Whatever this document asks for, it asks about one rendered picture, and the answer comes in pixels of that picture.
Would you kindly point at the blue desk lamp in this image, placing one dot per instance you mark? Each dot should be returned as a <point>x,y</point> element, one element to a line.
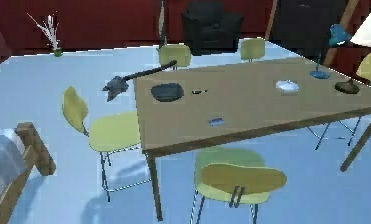
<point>336,35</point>

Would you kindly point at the brown wooden table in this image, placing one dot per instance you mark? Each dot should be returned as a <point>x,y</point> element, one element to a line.
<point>259,106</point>

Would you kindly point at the white plant in green pot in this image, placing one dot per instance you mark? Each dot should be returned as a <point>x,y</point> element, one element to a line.
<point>52,33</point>

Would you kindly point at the small black flat item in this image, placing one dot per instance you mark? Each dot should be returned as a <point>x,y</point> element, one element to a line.
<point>198,91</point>

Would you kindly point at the black armchair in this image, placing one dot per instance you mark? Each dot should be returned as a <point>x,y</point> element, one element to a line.
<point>211,28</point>

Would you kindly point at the wooden frame bed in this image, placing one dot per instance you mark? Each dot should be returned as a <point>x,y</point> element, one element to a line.
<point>33,150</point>

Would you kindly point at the grey upright pole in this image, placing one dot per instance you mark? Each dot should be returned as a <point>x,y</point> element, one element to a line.
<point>162,26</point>

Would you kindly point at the black round dish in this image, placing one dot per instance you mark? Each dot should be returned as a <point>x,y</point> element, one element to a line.
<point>167,92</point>

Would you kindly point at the yellow chair with metal legs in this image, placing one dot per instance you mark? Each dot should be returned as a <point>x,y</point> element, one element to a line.
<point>174,55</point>
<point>241,180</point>
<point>369,68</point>
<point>114,131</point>
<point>253,49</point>

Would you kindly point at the white shade brown base lamp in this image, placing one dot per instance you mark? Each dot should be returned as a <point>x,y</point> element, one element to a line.
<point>368,31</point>

